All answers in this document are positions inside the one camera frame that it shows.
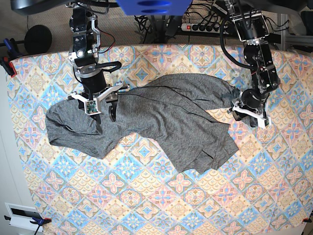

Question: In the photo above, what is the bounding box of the red black clamp left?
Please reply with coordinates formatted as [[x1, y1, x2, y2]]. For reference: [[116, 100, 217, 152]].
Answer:
[[0, 38, 19, 77]]

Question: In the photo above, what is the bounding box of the grey t-shirt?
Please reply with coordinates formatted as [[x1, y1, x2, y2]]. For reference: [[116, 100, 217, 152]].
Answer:
[[45, 73, 240, 173]]

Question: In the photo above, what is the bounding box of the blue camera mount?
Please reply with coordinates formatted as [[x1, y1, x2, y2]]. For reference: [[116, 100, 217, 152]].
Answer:
[[116, 0, 192, 16]]

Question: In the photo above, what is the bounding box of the white wall outlet box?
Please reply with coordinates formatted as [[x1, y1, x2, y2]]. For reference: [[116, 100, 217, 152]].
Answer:
[[5, 203, 41, 231]]

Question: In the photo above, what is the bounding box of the black round stool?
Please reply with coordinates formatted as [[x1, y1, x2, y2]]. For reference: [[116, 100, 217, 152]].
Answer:
[[24, 25, 52, 55]]

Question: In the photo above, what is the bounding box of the clamp bottom right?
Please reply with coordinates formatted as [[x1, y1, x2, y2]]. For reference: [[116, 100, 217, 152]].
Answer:
[[302, 218, 312, 223]]

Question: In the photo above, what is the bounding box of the blue clamp bottom left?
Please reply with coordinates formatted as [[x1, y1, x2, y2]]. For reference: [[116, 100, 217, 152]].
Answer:
[[4, 215, 51, 227]]

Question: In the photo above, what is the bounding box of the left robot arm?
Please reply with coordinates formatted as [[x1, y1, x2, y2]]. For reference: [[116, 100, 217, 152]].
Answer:
[[220, 0, 280, 129]]

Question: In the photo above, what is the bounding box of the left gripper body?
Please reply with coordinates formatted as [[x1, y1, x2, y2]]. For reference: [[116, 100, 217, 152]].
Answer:
[[228, 89, 272, 129]]

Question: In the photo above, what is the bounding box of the patterned tablecloth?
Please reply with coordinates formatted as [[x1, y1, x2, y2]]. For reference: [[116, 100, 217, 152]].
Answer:
[[6, 51, 313, 235]]

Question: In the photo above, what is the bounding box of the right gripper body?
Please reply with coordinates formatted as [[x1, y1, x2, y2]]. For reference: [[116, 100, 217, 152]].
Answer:
[[68, 66, 129, 116]]

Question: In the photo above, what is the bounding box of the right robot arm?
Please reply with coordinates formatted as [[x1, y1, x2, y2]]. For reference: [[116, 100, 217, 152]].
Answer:
[[66, 0, 129, 124]]

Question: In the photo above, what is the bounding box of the white power strip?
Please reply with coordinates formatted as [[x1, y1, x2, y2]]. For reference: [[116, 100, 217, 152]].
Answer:
[[180, 22, 220, 34]]

